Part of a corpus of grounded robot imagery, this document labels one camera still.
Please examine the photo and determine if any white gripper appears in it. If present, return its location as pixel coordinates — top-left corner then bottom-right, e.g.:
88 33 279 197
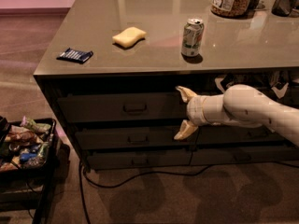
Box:
174 86 207 140

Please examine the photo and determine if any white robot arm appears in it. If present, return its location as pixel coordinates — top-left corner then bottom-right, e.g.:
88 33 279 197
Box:
174 84 299 146

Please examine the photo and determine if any grey drawer cabinet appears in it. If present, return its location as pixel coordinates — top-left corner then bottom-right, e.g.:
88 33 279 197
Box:
35 0 299 169

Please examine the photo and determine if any black white chip bag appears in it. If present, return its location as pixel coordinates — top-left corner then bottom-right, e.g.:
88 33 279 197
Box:
214 74 243 93

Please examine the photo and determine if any green white soda can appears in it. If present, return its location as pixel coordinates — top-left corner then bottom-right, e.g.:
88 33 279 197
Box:
181 18 204 57

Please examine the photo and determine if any yellow sponge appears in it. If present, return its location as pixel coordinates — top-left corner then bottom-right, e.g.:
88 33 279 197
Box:
112 27 147 48

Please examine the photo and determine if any blue snack packet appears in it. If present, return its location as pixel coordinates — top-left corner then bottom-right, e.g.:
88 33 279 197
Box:
57 48 93 64

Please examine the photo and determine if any dark glass bottle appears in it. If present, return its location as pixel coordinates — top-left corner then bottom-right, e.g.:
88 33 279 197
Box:
271 0 299 17

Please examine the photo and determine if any black tray of snacks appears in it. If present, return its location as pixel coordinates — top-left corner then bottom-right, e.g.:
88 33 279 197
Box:
0 116 56 174

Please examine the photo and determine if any black floor cable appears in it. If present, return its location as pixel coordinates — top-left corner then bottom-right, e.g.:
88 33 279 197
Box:
78 161 299 224

